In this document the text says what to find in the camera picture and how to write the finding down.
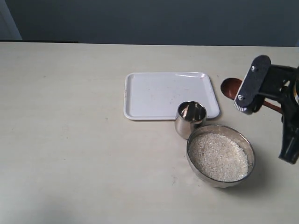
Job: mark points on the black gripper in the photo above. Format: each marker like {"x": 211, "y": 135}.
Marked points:
{"x": 276, "y": 83}

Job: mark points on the white rectangular plastic tray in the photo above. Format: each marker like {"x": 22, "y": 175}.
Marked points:
{"x": 157, "y": 95}

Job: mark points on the brown wooden spoon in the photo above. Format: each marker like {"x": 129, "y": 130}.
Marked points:
{"x": 230, "y": 87}

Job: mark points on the small steel cup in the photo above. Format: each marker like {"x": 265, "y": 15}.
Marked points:
{"x": 190, "y": 116}

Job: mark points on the steel bowl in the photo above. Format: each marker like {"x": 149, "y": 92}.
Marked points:
{"x": 232, "y": 134}

